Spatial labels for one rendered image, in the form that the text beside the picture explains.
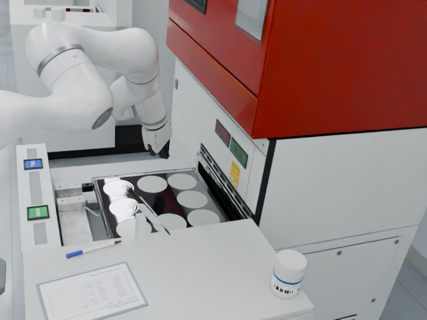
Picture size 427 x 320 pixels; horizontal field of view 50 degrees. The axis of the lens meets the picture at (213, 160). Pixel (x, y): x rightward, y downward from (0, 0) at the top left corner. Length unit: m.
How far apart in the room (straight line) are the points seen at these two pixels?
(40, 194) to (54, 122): 0.55
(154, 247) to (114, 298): 0.20
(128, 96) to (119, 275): 0.45
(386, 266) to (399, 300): 0.91
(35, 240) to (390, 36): 1.05
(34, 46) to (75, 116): 0.16
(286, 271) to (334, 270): 0.65
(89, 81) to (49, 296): 0.48
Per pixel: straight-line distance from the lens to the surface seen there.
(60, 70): 0.92
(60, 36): 0.96
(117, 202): 1.48
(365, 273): 1.84
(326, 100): 1.27
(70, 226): 1.43
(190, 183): 1.59
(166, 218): 1.42
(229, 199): 1.47
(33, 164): 1.57
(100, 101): 0.90
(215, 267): 1.18
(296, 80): 1.19
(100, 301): 1.08
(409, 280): 2.94
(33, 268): 1.18
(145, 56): 1.00
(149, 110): 1.35
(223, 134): 1.49
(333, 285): 1.78
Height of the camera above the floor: 1.76
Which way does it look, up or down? 30 degrees down
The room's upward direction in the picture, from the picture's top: 8 degrees clockwise
